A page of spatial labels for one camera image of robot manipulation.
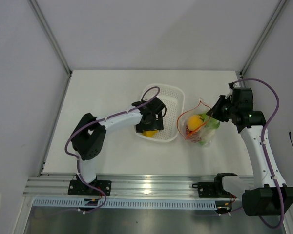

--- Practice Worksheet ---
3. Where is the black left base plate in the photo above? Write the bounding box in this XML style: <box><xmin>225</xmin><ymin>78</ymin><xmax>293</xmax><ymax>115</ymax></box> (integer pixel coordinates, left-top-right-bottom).
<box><xmin>67</xmin><ymin>180</ymin><xmax>112</xmax><ymax>196</ymax></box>

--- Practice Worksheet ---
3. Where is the yellow bell pepper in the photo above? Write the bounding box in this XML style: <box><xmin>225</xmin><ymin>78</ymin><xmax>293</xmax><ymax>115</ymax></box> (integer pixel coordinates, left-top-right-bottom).
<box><xmin>142</xmin><ymin>130</ymin><xmax>159</xmax><ymax>138</ymax></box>

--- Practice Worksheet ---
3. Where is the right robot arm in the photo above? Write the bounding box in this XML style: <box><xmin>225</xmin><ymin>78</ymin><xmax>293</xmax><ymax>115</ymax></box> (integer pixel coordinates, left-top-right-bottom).
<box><xmin>207</xmin><ymin>88</ymin><xmax>293</xmax><ymax>216</ymax></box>

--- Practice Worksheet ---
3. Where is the orange peach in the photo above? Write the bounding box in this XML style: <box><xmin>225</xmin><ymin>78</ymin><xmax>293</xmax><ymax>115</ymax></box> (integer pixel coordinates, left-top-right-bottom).
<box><xmin>187</xmin><ymin>115</ymin><xmax>203</xmax><ymax>131</ymax></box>

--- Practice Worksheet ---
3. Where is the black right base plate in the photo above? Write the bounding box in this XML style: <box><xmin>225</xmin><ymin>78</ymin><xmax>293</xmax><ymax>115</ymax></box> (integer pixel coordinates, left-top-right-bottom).
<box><xmin>192</xmin><ymin>173</ymin><xmax>237</xmax><ymax>198</ymax></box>

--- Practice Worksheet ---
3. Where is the white perforated plastic basket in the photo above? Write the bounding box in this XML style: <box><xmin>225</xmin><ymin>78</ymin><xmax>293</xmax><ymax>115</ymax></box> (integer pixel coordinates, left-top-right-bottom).
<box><xmin>135</xmin><ymin>83</ymin><xmax>185</xmax><ymax>143</ymax></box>

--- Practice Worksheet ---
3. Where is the clear orange zip bag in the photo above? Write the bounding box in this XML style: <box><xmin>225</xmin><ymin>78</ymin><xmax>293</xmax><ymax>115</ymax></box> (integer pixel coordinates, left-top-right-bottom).
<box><xmin>176</xmin><ymin>98</ymin><xmax>220</xmax><ymax>146</ymax></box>

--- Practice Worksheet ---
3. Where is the left aluminium frame post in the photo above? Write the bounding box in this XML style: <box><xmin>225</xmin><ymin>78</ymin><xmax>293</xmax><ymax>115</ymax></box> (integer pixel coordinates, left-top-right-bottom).
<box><xmin>27</xmin><ymin>0</ymin><xmax>72</xmax><ymax>77</ymax></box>

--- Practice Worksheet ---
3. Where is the red grape bunch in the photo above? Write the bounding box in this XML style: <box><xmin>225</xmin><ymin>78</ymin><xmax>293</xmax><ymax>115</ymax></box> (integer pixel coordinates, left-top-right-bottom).
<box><xmin>185</xmin><ymin>126</ymin><xmax>198</xmax><ymax>142</ymax></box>

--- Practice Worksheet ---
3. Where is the white slotted cable duct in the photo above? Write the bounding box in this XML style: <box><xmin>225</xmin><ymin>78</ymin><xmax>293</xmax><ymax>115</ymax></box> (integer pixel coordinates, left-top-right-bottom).
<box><xmin>33</xmin><ymin>197</ymin><xmax>217</xmax><ymax>211</ymax></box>

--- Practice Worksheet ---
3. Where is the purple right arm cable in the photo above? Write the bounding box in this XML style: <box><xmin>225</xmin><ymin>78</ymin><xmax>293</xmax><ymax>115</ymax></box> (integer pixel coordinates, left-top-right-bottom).
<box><xmin>216</xmin><ymin>78</ymin><xmax>285</xmax><ymax>230</ymax></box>

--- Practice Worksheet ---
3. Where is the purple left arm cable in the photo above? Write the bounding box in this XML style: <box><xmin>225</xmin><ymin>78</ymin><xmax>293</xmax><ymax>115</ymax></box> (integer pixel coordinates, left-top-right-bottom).
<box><xmin>64</xmin><ymin>86</ymin><xmax>161</xmax><ymax>215</ymax></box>

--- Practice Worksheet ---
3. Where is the aluminium frame post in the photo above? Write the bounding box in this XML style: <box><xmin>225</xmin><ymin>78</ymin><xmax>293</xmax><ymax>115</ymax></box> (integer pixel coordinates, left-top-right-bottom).
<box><xmin>27</xmin><ymin>0</ymin><xmax>72</xmax><ymax>77</ymax></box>
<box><xmin>239</xmin><ymin>0</ymin><xmax>290</xmax><ymax>79</ymax></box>

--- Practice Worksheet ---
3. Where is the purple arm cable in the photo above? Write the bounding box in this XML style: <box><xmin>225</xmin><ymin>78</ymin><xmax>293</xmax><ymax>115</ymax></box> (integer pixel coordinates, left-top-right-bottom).
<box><xmin>216</xmin><ymin>78</ymin><xmax>285</xmax><ymax>230</ymax></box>
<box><xmin>64</xmin><ymin>86</ymin><xmax>161</xmax><ymax>215</ymax></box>

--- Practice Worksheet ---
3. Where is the right aluminium frame post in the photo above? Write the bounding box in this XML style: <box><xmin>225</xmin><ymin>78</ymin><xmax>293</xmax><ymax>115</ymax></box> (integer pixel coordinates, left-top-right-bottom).
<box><xmin>239</xmin><ymin>0</ymin><xmax>290</xmax><ymax>79</ymax></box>

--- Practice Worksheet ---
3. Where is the white cauliflower with leaves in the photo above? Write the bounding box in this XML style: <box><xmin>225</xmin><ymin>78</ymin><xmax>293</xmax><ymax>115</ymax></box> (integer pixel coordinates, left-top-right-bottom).
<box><xmin>199</xmin><ymin>118</ymin><xmax>220</xmax><ymax>146</ymax></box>

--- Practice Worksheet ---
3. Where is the green apple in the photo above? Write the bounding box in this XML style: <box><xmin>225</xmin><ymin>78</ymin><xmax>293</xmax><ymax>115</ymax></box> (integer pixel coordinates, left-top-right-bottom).
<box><xmin>200</xmin><ymin>113</ymin><xmax>211</xmax><ymax>123</ymax></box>

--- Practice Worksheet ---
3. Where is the aluminium mounting rail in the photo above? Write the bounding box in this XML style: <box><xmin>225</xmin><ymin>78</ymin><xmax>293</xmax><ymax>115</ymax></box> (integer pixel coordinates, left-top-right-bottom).
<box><xmin>22</xmin><ymin>173</ymin><xmax>290</xmax><ymax>202</ymax></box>

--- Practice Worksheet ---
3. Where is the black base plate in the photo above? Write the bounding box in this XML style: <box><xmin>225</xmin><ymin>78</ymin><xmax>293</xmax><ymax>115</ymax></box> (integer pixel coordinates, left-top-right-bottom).
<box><xmin>67</xmin><ymin>180</ymin><xmax>112</xmax><ymax>196</ymax></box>
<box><xmin>192</xmin><ymin>173</ymin><xmax>237</xmax><ymax>198</ymax></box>

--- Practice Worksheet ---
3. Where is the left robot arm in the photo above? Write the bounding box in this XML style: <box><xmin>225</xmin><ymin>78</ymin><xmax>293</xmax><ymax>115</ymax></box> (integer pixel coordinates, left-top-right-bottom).
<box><xmin>68</xmin><ymin>97</ymin><xmax>167</xmax><ymax>195</ymax></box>

